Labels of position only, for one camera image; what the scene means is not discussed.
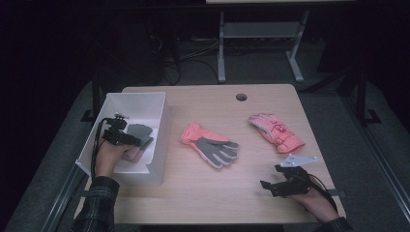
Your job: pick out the white metal table frame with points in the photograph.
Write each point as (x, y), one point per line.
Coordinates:
(257, 30)

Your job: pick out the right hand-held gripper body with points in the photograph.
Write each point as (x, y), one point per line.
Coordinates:
(295, 183)

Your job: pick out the person's right hand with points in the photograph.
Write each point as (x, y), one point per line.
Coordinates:
(319, 203)

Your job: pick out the white box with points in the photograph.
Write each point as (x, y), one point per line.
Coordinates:
(135, 106)

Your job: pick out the pink glove with grey palm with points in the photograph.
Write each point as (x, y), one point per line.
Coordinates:
(209, 146)

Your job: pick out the black metal stand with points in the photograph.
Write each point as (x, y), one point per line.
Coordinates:
(362, 96)
(95, 96)

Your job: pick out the aluminium rail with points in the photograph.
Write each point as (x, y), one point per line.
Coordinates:
(380, 161)
(63, 199)

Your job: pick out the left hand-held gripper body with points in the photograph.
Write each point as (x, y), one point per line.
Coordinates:
(117, 135)

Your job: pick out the person's left hand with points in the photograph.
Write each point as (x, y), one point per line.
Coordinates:
(108, 159)

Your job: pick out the pink glove with red print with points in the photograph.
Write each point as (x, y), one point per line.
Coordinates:
(277, 132)

